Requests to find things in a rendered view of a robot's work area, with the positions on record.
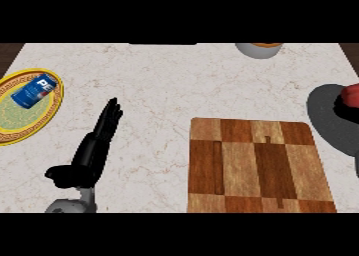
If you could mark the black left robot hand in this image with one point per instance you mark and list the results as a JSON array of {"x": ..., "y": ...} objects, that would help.
[{"x": 90, "y": 153}]

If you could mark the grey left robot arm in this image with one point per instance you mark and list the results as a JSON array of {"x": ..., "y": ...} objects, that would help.
[{"x": 72, "y": 204}]

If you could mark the wooden cutting board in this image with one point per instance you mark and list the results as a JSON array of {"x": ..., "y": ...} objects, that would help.
[{"x": 257, "y": 166}]

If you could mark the grey pan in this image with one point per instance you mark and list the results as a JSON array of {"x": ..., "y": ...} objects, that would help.
[{"x": 334, "y": 123}]

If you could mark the yellow patterned plate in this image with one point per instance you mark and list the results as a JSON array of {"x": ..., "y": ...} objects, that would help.
[{"x": 19, "y": 110}]

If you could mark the blue soda can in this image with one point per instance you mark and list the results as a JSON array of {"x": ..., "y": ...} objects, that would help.
[{"x": 33, "y": 90}]

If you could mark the grey bowl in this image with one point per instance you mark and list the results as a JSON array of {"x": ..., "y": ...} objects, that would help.
[{"x": 258, "y": 50}]

